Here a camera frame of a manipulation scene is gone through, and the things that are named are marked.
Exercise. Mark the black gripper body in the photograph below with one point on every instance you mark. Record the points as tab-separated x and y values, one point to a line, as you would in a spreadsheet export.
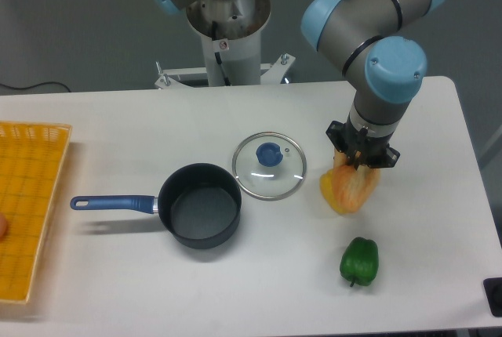
360	148

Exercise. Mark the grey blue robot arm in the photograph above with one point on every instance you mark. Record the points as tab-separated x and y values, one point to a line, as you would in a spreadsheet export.
360	39

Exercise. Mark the yellow woven basket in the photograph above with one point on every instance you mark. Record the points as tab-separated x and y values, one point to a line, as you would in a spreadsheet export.
32	158

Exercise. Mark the dark saucepan blue handle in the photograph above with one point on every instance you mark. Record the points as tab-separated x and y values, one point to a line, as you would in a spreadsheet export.
199	204

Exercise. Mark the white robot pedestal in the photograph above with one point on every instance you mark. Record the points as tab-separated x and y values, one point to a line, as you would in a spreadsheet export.
230	34

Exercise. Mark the glass lid blue knob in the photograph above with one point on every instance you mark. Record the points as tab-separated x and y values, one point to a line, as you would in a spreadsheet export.
269	166

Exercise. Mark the black device table corner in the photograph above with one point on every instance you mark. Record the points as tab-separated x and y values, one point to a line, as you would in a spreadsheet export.
493	292

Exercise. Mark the green bell pepper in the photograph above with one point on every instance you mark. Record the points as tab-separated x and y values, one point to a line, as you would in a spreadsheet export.
360	262

